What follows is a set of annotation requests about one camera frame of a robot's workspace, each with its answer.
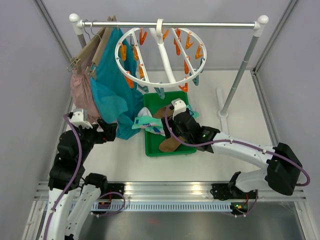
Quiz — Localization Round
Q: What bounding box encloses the pink garment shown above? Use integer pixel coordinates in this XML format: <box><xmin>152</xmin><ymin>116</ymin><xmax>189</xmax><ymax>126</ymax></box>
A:
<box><xmin>70</xmin><ymin>53</ymin><xmax>101</xmax><ymax>124</ymax></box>

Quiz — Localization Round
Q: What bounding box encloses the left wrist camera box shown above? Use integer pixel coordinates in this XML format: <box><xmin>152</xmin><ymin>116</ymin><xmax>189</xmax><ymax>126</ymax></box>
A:
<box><xmin>69</xmin><ymin>108</ymin><xmax>93</xmax><ymax>129</ymax></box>

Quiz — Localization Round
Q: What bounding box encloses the metal clothes rack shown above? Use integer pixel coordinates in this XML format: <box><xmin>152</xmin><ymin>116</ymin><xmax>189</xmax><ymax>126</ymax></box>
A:
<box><xmin>69</xmin><ymin>13</ymin><xmax>269</xmax><ymax>119</ymax></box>

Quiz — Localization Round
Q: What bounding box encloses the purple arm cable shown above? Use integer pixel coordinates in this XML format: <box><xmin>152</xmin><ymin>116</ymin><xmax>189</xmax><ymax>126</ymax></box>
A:
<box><xmin>44</xmin><ymin>113</ymin><xmax>126</xmax><ymax>240</ymax></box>
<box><xmin>163</xmin><ymin>104</ymin><xmax>311</xmax><ymax>218</ymax></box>

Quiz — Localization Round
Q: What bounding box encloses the mint patterned sock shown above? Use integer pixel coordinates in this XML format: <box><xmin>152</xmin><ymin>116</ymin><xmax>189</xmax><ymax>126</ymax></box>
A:
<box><xmin>186</xmin><ymin>104</ymin><xmax>200</xmax><ymax>119</ymax></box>
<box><xmin>131</xmin><ymin>107</ymin><xmax>165</xmax><ymax>136</ymax></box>

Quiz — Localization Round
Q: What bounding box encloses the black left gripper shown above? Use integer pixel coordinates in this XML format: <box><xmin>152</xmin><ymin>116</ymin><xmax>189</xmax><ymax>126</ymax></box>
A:
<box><xmin>73</xmin><ymin>118</ymin><xmax>117</xmax><ymax>163</ymax></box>

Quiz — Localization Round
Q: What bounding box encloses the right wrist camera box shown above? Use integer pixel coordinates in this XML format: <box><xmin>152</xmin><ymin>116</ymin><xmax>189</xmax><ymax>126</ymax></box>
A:
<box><xmin>171</xmin><ymin>98</ymin><xmax>187</xmax><ymax>114</ymax></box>

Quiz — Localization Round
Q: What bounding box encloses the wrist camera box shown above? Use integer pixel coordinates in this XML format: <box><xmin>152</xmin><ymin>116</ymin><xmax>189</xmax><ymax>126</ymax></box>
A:
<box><xmin>171</xmin><ymin>98</ymin><xmax>187</xmax><ymax>114</ymax></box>
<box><xmin>69</xmin><ymin>108</ymin><xmax>93</xmax><ymax>129</ymax></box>

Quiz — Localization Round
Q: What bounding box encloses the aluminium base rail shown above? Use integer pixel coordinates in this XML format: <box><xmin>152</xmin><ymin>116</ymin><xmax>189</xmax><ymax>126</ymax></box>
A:
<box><xmin>34</xmin><ymin>181</ymin><xmax>307</xmax><ymax>204</ymax></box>

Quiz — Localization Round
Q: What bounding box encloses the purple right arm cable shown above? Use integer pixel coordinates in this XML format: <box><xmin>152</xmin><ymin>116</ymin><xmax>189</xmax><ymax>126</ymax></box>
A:
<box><xmin>163</xmin><ymin>104</ymin><xmax>311</xmax><ymax>218</ymax></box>

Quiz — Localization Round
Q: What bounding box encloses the white slotted cable duct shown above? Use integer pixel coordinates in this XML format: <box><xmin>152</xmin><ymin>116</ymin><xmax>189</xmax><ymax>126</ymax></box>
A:
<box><xmin>90</xmin><ymin>200</ymin><xmax>232</xmax><ymax>213</ymax></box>

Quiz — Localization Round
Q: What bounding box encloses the white round clip hanger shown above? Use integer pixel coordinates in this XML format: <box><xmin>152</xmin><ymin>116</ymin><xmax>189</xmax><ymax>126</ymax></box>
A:
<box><xmin>114</xmin><ymin>18</ymin><xmax>207</xmax><ymax>99</ymax></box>

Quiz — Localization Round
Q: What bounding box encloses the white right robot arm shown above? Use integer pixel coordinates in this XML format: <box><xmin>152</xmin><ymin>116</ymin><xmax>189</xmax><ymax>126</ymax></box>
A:
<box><xmin>161</xmin><ymin>111</ymin><xmax>303</xmax><ymax>198</ymax></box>

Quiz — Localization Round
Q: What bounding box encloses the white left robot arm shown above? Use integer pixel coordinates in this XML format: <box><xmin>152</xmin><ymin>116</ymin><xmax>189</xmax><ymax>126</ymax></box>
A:
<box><xmin>39</xmin><ymin>116</ymin><xmax>118</xmax><ymax>240</ymax></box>

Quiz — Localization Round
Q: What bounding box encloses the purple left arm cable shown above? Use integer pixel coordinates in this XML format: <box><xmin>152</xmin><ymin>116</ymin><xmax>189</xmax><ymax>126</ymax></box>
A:
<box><xmin>44</xmin><ymin>113</ymin><xmax>126</xmax><ymax>240</ymax></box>

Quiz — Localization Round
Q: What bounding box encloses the green plastic tray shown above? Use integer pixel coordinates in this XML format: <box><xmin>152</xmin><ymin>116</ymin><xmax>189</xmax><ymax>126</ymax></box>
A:
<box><xmin>143</xmin><ymin>90</ymin><xmax>198</xmax><ymax>158</ymax></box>

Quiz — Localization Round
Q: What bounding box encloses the teal shirt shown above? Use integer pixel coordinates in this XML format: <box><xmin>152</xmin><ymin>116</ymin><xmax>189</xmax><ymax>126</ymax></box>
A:
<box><xmin>90</xmin><ymin>28</ymin><xmax>144</xmax><ymax>140</ymax></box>

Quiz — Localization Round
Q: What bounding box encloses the beige wooden hanger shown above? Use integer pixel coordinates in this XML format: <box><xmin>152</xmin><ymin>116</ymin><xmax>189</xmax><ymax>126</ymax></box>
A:
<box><xmin>67</xmin><ymin>13</ymin><xmax>104</xmax><ymax>74</ymax></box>
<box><xmin>86</xmin><ymin>27</ymin><xmax>114</xmax><ymax>80</ymax></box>

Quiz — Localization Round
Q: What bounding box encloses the brown ribbed sock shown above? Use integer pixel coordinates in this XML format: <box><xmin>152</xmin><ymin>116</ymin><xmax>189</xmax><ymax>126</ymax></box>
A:
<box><xmin>158</xmin><ymin>136</ymin><xmax>186</xmax><ymax>153</ymax></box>

